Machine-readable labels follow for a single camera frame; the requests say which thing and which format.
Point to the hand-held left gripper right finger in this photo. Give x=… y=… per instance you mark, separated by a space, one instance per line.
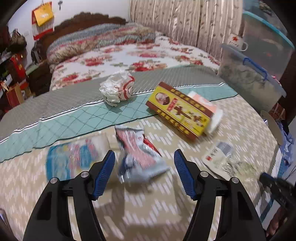
x=185 y=176

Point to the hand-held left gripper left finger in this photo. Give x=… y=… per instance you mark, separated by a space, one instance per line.
x=104 y=176

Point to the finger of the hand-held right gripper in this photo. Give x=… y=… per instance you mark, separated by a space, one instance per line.
x=268 y=180

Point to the red and white snack packet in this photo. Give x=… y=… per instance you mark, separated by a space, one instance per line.
x=138 y=155

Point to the person's right hand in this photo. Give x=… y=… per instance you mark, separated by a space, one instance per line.
x=275 y=222

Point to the blue colourful packet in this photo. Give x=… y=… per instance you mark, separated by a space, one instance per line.
x=69 y=158

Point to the clear packet with white label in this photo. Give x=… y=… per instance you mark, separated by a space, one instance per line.
x=222 y=160

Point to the blue cloth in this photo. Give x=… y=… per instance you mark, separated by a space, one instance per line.
x=286 y=143

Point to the beige and teal patterned blanket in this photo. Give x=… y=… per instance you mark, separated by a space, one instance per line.
x=143 y=208

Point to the yellow and red box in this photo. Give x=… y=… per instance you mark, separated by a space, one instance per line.
x=182 y=111

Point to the white orange tissue pack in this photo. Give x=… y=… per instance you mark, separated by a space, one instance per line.
x=209 y=110

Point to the crumpled white paper wrapper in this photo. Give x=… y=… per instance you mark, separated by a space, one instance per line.
x=118 y=89

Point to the brown paper bag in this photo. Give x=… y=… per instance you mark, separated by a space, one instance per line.
x=13 y=96

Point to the red floral bed sheet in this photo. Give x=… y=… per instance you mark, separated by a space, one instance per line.
x=150 y=58

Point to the striped floral folded quilt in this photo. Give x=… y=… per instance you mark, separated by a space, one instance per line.
x=99 y=39

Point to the red gift box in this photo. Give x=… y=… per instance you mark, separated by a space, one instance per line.
x=16 y=67

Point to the large storage box teal lid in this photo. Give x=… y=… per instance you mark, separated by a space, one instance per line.
x=266 y=39

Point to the white mug with red star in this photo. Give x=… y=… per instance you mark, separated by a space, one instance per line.
x=235 y=42

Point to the beige patterned curtain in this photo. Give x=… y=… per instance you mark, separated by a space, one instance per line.
x=180 y=20

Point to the red and white paper bag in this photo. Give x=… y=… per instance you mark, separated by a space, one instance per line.
x=42 y=31

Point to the dark wooden headboard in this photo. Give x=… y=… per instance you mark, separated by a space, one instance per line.
x=69 y=20

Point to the brown handbag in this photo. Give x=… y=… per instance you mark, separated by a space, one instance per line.
x=17 y=39

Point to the yellow paper bag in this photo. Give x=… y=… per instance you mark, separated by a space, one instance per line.
x=42 y=14

